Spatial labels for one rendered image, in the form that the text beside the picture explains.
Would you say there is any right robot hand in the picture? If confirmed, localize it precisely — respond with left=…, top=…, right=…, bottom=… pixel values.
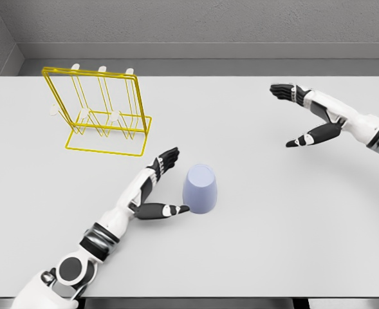
left=269, top=83, right=354, bottom=149

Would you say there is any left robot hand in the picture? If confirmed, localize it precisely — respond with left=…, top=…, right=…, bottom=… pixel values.
left=116, top=147, right=190, bottom=221

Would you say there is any lavender cup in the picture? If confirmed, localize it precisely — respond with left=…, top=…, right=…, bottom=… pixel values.
left=182, top=164, right=219, bottom=215

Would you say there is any yellow wire cup holder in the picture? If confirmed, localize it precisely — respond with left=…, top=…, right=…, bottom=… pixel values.
left=41, top=62, right=153, bottom=158

